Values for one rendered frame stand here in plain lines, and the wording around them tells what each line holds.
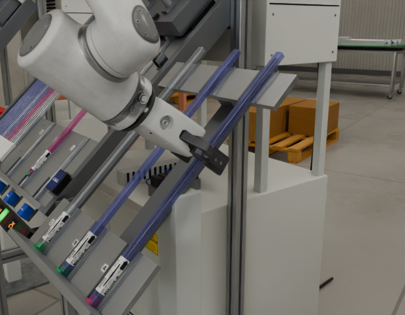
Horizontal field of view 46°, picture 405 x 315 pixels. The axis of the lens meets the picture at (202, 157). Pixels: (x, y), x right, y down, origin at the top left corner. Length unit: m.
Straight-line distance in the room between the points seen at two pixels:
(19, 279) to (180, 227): 1.53
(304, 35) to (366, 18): 9.99
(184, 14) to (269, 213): 0.65
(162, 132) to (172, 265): 0.34
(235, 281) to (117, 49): 1.00
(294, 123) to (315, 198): 2.88
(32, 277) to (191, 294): 1.45
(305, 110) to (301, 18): 3.02
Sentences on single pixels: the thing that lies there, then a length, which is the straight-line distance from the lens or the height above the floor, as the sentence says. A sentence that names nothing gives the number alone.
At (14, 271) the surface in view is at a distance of 2.31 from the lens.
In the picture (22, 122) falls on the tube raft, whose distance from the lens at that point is 1.54.
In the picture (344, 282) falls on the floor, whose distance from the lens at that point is 2.29.
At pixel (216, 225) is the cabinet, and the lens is 1.35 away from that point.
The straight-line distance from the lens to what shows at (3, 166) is 1.45.
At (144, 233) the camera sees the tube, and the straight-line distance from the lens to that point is 0.73.
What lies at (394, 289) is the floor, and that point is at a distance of 2.31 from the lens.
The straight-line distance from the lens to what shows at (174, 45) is 1.24.
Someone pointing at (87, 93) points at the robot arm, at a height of 1.03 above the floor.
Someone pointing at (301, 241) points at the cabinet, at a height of 0.41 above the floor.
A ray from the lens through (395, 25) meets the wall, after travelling 11.30.
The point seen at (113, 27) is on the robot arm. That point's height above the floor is 1.11.
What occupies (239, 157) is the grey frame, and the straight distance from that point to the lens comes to 1.28.
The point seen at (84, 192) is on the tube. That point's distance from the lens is 0.91.
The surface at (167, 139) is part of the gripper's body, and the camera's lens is 0.65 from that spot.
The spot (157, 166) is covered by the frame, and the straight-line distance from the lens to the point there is 1.56.
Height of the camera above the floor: 1.12
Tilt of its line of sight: 16 degrees down
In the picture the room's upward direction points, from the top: straight up
